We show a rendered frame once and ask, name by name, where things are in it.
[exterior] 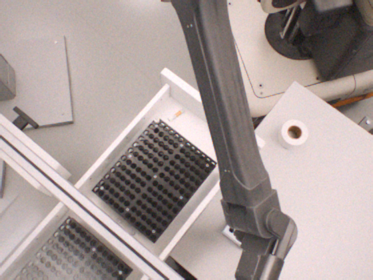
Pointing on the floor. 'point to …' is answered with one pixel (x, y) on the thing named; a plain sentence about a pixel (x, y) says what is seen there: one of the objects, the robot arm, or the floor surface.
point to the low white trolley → (302, 198)
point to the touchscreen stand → (36, 81)
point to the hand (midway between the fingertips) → (256, 238)
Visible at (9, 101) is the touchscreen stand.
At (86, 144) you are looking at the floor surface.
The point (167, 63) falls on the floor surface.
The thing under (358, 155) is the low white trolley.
